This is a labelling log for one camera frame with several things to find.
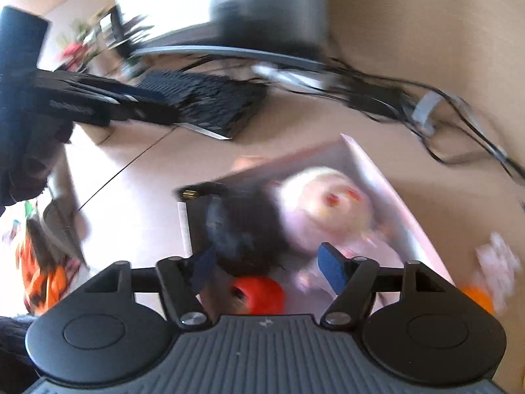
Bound red round toy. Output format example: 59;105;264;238
230;276;286;315

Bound pink cardboard box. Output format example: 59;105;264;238
178;134;454;320

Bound orange pumpkin toy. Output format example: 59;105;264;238
461;286;495;315

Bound black curved monitor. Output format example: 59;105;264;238
115;0;328;70

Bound black plush toy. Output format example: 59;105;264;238
205;185;288;276

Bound black power adapter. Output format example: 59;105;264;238
342;79;415;122

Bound pink tissue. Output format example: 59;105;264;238
475;232;522;314

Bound black mechanical keyboard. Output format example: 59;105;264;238
136;69;268;141

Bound black tangled cables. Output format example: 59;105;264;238
179;53;525;185

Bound grey flat cable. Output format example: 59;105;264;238
409;90;444;136

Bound pink fluffy doll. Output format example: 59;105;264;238
275;166;403;294

